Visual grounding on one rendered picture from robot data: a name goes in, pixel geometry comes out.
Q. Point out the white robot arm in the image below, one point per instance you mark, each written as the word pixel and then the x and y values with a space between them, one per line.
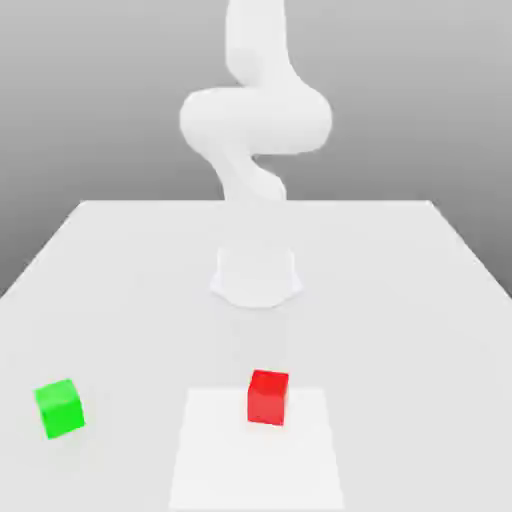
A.
pixel 256 120

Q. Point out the small red cube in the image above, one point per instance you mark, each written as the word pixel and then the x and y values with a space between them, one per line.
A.
pixel 267 400

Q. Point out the small green cube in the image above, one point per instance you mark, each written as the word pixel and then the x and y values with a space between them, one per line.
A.
pixel 60 410

